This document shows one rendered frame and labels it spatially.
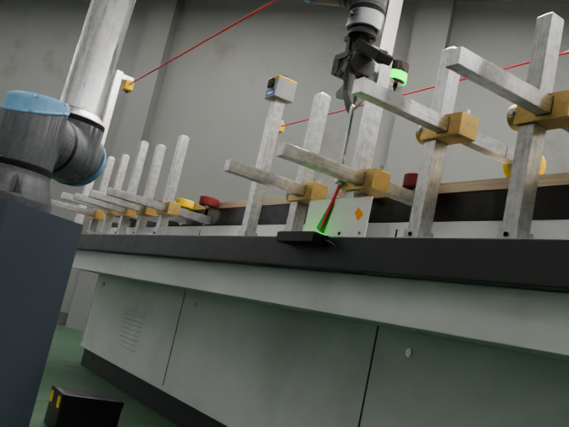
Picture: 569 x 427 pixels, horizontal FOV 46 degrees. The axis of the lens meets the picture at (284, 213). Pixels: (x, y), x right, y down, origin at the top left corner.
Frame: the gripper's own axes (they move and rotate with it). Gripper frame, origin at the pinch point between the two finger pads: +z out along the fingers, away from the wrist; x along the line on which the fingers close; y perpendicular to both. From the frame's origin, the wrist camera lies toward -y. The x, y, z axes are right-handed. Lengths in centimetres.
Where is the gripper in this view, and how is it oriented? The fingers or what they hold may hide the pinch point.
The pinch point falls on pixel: (352, 107)
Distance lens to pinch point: 165.1
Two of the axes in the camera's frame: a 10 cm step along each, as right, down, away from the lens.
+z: -2.1, 9.6, -1.6
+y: -5.2, 0.2, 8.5
